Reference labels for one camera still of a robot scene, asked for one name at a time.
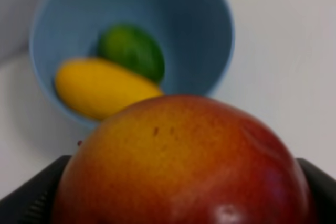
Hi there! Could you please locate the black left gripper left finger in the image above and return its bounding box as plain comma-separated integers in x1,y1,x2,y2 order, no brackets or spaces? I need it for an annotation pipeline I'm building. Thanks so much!
1,155,71,223

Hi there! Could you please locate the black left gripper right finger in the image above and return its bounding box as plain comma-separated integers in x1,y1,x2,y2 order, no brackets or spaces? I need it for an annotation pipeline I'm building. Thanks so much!
297,158,336,223

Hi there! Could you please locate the yellow mango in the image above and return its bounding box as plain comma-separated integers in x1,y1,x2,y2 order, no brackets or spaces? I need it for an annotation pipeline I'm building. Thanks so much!
54,58,164,121

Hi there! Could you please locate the red yellow apple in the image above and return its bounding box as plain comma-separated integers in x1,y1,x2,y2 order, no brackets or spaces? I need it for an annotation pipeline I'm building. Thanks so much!
51,95,319,223

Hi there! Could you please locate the green lime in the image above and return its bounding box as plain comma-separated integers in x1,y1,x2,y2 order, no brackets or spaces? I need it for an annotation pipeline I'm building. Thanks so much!
97,23,165,83

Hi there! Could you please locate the blue bowl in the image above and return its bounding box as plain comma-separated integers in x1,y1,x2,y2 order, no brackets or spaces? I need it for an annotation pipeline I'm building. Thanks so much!
29,0,235,130

